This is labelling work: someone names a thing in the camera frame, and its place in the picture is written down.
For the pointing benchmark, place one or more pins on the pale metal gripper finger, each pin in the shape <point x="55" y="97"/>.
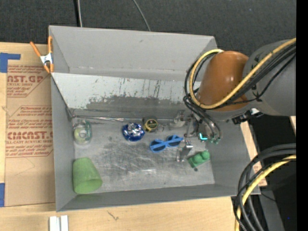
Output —
<point x="184" y="150"/>
<point x="176" y="122"/>

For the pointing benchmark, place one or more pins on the green toy figure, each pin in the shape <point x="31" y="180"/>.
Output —
<point x="198" y="159"/>

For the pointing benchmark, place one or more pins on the blue sunglasses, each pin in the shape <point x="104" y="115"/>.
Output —
<point x="163" y="144"/>

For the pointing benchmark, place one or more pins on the yellow and black tape measure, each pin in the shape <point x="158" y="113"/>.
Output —
<point x="150" y="124"/>

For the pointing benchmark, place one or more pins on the grey metal bin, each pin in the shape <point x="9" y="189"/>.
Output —
<point x="134" y="97"/>

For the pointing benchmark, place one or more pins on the clear tape roll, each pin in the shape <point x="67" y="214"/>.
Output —
<point x="82" y="133"/>

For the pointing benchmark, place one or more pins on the green plastic cup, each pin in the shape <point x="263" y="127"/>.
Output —
<point x="85" y="177"/>

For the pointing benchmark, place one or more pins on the brown cardboard board, red print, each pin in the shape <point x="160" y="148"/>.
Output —
<point x="26" y="129"/>

